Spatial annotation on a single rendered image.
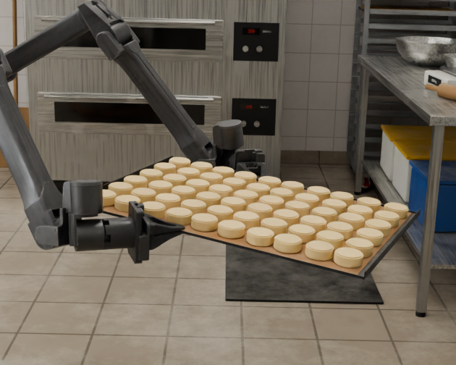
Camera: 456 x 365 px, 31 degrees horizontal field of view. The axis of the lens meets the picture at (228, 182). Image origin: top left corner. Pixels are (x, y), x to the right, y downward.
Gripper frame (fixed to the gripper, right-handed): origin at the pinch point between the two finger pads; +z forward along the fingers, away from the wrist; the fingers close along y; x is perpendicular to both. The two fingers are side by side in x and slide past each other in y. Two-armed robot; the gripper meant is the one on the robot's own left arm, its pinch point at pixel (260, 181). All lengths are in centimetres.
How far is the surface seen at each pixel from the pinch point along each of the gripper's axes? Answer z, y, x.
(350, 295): -133, 100, -103
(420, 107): -124, 12, -122
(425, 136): -225, 52, -194
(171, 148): -293, 72, -64
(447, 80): -149, 5, -151
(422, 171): -158, 51, -150
